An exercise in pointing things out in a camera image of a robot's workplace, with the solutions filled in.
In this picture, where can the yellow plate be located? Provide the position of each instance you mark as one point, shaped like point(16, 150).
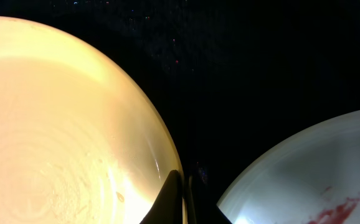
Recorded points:
point(79, 140)

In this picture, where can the round black tray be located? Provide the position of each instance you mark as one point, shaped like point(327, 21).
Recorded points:
point(231, 79)

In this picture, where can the light green plate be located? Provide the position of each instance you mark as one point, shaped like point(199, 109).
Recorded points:
point(311, 177)

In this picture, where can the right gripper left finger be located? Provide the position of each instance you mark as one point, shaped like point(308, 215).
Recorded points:
point(167, 208)

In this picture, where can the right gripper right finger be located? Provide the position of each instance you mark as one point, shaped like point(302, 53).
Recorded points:
point(200, 208)

